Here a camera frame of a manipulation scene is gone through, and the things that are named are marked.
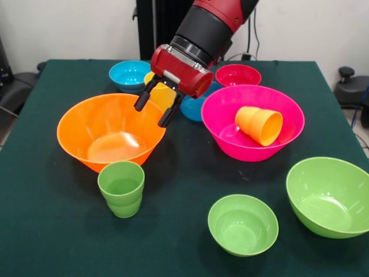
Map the blue cable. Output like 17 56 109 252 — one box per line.
351 86 369 128

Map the dark green tablecloth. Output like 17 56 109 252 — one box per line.
0 59 369 277

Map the ridged yellow cup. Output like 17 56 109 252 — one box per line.
235 106 284 147

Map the large orange bowl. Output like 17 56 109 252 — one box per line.
56 92 167 174

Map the smooth yellow cup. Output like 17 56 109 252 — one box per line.
143 71 178 114

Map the large pink bowl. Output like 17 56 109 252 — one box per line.
201 84 306 163

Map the small red bowl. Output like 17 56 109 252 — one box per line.
214 63 262 88

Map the small light blue bowl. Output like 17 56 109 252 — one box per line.
108 59 153 95

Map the black wall cable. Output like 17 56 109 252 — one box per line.
254 7 261 58
246 23 253 56

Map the small green bowl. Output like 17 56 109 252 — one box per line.
208 194 280 257

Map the ridged green cup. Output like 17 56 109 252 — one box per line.
97 160 145 219

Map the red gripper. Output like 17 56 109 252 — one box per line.
133 43 214 128

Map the dark blue bowl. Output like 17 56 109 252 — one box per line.
179 81 224 122

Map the large green bowl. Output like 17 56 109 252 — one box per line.
285 156 369 239

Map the grey cable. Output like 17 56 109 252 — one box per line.
227 53 258 61

